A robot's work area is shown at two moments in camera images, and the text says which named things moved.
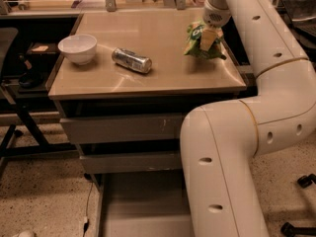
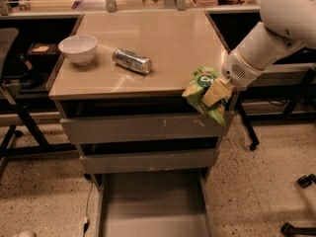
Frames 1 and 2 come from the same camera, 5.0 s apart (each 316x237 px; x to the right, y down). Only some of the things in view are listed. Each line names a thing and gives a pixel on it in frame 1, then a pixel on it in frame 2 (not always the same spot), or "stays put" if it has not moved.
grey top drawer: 107,129 stays put
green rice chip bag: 194,42 → 194,93
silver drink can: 131,60 stays put
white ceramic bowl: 79,47 stays put
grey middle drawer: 130,162 stays put
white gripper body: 216,17 → 237,68
